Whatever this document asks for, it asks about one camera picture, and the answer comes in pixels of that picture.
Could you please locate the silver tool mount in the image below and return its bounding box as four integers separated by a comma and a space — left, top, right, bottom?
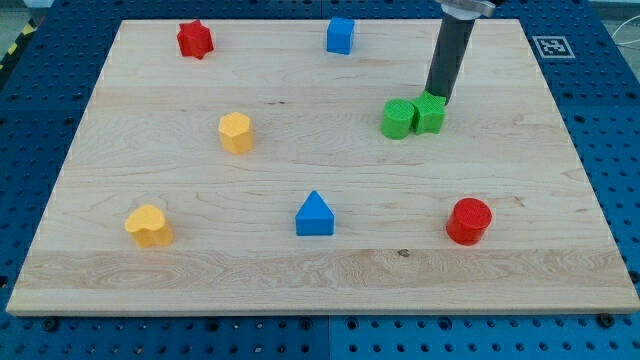
435, 0, 496, 20

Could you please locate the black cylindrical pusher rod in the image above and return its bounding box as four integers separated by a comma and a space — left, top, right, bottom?
425, 15, 475, 103

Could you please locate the green star block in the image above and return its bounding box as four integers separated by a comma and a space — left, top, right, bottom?
411, 91, 446, 135

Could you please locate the red star block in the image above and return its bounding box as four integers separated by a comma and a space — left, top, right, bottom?
176, 20, 215, 60

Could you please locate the white fiducial marker tag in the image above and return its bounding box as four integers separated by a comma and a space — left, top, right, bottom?
532, 35, 575, 59

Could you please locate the green cylinder block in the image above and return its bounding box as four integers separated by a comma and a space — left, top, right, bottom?
381, 98, 415, 140

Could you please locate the blue cube block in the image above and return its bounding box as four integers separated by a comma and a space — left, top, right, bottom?
326, 17, 355, 55

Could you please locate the red cylinder block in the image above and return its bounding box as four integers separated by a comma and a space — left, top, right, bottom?
446, 197, 493, 246

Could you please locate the wooden board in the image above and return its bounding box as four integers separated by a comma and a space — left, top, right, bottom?
7, 19, 639, 317

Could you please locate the blue triangle block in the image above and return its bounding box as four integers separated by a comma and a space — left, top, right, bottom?
295, 190, 335, 236

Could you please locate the yellow hexagon block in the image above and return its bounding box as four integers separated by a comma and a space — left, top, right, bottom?
218, 112, 254, 154

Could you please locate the yellow heart block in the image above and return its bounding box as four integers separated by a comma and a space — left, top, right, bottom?
124, 204, 174, 248

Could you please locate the white cable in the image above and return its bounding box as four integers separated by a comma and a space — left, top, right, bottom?
610, 14, 640, 49

